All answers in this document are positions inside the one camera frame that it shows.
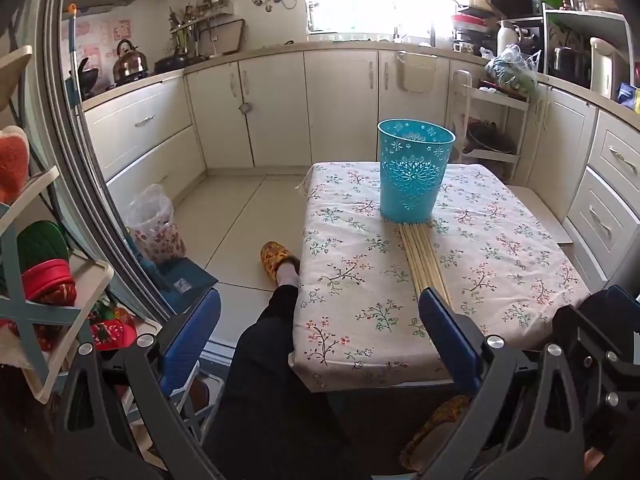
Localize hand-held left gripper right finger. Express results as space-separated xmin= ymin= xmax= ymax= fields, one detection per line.
xmin=418 ymin=287 xmax=596 ymax=480

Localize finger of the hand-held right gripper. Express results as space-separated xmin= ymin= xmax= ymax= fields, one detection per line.
xmin=552 ymin=305 xmax=608 ymax=361

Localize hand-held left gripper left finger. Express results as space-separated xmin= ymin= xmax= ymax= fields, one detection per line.
xmin=62 ymin=289 xmax=226 ymax=480

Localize bundle of wooden chopsticks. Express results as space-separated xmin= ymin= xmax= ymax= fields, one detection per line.
xmin=398 ymin=221 xmax=453 ymax=311

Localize teal perforated plastic basket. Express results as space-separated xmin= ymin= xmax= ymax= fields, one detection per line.
xmin=377 ymin=119 xmax=456 ymax=224

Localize dark blue flat box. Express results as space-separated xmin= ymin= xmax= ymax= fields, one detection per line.
xmin=150 ymin=257 xmax=219 ymax=311

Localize red floral slipper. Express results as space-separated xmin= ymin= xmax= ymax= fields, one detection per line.
xmin=90 ymin=310 xmax=137 ymax=352

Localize person's leg in black trousers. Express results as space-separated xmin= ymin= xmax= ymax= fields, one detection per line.
xmin=202 ymin=282 xmax=416 ymax=480

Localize yellow patterned slipper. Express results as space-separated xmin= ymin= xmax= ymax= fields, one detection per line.
xmin=259 ymin=241 xmax=301 ymax=291
xmin=400 ymin=394 xmax=473 ymax=471

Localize floral tablecloth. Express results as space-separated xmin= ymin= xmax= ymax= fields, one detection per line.
xmin=290 ymin=160 xmax=593 ymax=393

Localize floral plastic bag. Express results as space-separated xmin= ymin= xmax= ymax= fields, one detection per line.
xmin=122 ymin=184 xmax=187 ymax=266

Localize white and blue shoe rack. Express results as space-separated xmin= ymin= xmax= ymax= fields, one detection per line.
xmin=0 ymin=45 xmax=117 ymax=406

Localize white sock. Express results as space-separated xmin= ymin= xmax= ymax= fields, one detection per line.
xmin=276 ymin=260 xmax=301 ymax=289

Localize cream cabinet with small drawers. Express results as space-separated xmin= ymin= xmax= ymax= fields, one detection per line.
xmin=515 ymin=80 xmax=640 ymax=281

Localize red slippers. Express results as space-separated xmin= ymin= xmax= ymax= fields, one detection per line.
xmin=22 ymin=259 xmax=77 ymax=307

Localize green slippers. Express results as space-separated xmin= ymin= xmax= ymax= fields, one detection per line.
xmin=15 ymin=222 xmax=69 ymax=281

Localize cream cabinet with wide drawers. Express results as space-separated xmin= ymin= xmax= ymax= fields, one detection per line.
xmin=82 ymin=72 xmax=207 ymax=211

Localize dark cooking pot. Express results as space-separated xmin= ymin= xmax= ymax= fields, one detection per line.
xmin=462 ymin=120 xmax=517 ymax=156

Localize white trolley rack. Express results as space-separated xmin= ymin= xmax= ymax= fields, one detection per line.
xmin=450 ymin=70 xmax=531 ymax=181

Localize cream cabinet with doors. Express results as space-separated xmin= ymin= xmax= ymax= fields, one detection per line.
xmin=184 ymin=50 xmax=453 ymax=168

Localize orange plush slipper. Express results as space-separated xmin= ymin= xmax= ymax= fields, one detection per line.
xmin=0 ymin=127 xmax=30 ymax=204

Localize white hanging bin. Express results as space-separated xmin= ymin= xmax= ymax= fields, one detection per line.
xmin=397 ymin=51 xmax=437 ymax=95

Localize plastic bag of greens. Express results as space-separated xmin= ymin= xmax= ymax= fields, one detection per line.
xmin=481 ymin=45 xmax=544 ymax=97

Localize black frying pan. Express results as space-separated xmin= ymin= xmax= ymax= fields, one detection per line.
xmin=154 ymin=52 xmax=189 ymax=74

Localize black wok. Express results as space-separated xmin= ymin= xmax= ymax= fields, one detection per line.
xmin=70 ymin=57 xmax=104 ymax=101

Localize steel kettle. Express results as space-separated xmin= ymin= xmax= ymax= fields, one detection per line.
xmin=112 ymin=40 xmax=150 ymax=83

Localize leaning tray with dark rim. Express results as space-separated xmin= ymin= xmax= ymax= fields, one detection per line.
xmin=215 ymin=19 xmax=246 ymax=57

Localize white thermos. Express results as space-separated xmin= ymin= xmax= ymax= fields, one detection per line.
xmin=496 ymin=21 xmax=519 ymax=57

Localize white counter shelf unit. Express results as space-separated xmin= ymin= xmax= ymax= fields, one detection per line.
xmin=542 ymin=9 xmax=634 ymax=92

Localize grey metal door frame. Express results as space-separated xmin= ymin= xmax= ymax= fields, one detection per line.
xmin=27 ymin=0 xmax=168 ymax=323

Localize mop handle with orange tip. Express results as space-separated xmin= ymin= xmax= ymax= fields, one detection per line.
xmin=67 ymin=4 xmax=84 ymax=111

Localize pink wall stickers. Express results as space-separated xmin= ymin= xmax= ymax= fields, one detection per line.
xmin=75 ymin=19 xmax=132 ymax=68

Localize wall spice rack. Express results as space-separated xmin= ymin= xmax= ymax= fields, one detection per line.
xmin=169 ymin=0 xmax=236 ymax=33

